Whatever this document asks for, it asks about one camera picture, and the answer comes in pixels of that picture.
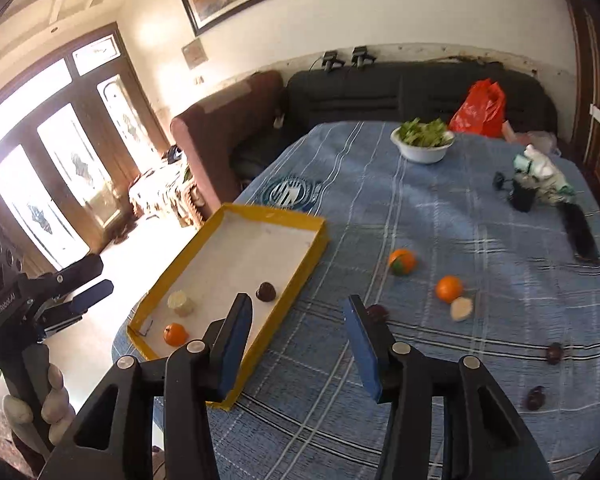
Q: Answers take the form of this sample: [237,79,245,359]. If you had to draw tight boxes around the beige cylindrical cake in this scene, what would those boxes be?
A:
[450,297,474,322]

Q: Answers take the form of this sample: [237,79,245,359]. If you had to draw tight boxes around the plain orange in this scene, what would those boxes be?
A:
[434,275,464,304]

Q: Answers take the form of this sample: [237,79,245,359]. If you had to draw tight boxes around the dark purple plum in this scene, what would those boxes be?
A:
[366,304,389,323]

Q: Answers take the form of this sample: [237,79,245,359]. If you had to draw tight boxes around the white gloved left hand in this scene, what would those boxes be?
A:
[2,363,77,447]

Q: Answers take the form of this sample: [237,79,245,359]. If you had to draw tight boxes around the beige cake in tray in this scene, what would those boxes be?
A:
[166,289,195,318]

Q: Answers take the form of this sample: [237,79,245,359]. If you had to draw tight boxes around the orange in tray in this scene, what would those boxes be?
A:
[162,323,189,348]

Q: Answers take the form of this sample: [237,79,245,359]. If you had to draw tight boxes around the glass double door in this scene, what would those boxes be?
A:
[0,23,169,274]

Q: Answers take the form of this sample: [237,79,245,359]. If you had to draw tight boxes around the low side table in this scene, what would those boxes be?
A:
[129,156,206,229]

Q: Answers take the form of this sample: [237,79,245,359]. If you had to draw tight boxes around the dark plum in tray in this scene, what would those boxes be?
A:
[256,282,277,302]

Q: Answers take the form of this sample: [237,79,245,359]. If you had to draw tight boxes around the yellow cardboard tray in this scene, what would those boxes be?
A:
[126,204,328,411]

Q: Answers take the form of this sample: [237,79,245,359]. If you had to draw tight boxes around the blue plaid tablecloth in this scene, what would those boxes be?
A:
[209,122,600,479]

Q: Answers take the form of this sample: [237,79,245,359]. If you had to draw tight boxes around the orange with green leaf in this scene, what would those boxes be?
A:
[388,248,417,276]

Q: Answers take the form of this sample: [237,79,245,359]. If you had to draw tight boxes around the brown armchair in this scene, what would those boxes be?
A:
[170,70,284,217]

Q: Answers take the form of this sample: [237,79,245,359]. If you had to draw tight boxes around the black smartphone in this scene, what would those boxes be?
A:
[557,202,600,266]

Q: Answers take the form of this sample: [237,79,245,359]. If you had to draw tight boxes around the black cup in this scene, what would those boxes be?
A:
[507,177,538,212]

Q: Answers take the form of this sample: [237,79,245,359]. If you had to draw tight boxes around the small black charger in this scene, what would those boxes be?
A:
[492,171,506,191]

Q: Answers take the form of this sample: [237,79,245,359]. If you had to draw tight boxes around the white bowl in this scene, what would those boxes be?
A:
[390,126,456,165]

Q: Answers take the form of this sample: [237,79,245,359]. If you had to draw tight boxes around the green lettuce leaves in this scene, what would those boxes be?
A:
[398,118,451,148]

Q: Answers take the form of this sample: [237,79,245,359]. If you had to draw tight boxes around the red plastic bag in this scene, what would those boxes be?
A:
[449,79,506,139]

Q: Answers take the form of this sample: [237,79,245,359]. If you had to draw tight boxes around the black tracker on sofa left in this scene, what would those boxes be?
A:
[321,50,346,73]

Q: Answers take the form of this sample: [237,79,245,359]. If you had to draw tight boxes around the black tracker on sofa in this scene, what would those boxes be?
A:
[351,46,377,70]
[321,50,346,73]

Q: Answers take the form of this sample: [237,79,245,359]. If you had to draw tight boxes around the black sofa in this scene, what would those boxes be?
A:
[230,58,557,182]

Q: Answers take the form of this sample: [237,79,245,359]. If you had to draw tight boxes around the black tracker on sofa right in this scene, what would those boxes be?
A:
[351,46,377,70]

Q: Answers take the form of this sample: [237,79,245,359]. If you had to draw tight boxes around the small wall plaque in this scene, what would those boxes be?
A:
[182,38,208,70]

